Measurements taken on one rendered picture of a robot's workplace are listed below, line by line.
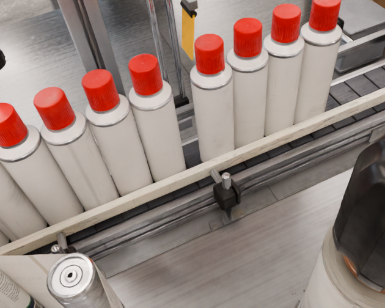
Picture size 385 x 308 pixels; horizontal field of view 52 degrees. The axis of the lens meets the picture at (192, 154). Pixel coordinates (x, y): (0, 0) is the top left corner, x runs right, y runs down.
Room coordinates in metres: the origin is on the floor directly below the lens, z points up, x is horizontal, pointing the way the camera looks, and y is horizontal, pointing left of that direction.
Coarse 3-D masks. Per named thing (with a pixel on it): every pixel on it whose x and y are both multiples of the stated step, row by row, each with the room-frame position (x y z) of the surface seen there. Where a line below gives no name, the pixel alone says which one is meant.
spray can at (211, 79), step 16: (208, 48) 0.36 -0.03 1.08; (208, 64) 0.36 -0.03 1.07; (224, 64) 0.37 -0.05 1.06; (192, 80) 0.36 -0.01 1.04; (208, 80) 0.35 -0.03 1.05; (224, 80) 0.35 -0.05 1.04; (192, 96) 0.37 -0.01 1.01; (208, 96) 0.35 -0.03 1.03; (224, 96) 0.35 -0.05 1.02; (208, 112) 0.35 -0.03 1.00; (224, 112) 0.35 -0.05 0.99; (208, 128) 0.35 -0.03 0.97; (224, 128) 0.35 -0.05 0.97; (208, 144) 0.35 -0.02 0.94; (224, 144) 0.35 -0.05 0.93; (208, 160) 0.35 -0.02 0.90
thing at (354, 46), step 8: (376, 32) 0.50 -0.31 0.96; (384, 32) 0.50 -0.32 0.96; (360, 40) 0.49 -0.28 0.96; (368, 40) 0.48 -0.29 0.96; (376, 40) 0.49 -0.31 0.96; (384, 40) 0.49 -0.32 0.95; (344, 48) 0.47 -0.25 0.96; (352, 48) 0.47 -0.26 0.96; (360, 48) 0.48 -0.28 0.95; (344, 56) 0.47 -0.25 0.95; (192, 104) 0.40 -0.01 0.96; (176, 112) 0.39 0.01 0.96; (184, 112) 0.39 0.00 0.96; (192, 112) 0.40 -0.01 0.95
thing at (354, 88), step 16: (352, 80) 0.49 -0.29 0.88; (368, 80) 0.48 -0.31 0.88; (384, 80) 0.48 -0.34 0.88; (336, 96) 0.46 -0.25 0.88; (352, 96) 0.45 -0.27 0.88; (368, 112) 0.41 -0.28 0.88; (336, 128) 0.39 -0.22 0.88; (192, 144) 0.40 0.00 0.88; (288, 144) 0.38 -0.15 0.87; (192, 160) 0.37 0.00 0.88; (256, 160) 0.35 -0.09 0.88; (208, 176) 0.34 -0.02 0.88; (176, 192) 0.32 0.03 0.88; (144, 208) 0.30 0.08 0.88; (48, 224) 0.30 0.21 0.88; (96, 224) 0.29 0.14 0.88; (112, 224) 0.28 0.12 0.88
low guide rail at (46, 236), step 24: (384, 96) 0.41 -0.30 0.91; (312, 120) 0.38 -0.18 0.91; (336, 120) 0.39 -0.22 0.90; (264, 144) 0.35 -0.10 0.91; (192, 168) 0.33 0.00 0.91; (216, 168) 0.33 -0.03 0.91; (144, 192) 0.30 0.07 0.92; (168, 192) 0.31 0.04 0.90; (96, 216) 0.28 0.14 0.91; (24, 240) 0.26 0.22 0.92; (48, 240) 0.26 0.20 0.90
